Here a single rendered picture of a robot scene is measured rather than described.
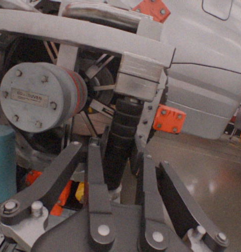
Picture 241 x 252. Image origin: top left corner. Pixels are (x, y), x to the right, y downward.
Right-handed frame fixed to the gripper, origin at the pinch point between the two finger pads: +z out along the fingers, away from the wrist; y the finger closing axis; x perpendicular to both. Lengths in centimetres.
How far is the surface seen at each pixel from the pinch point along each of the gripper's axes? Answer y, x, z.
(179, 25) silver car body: 20, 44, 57
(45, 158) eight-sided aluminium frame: -21.3, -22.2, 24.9
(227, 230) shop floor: 121, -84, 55
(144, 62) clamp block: 0.2, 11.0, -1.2
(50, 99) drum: -12.9, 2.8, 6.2
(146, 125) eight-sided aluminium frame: 8.4, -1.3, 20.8
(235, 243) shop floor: 119, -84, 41
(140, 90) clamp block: 0.6, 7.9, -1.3
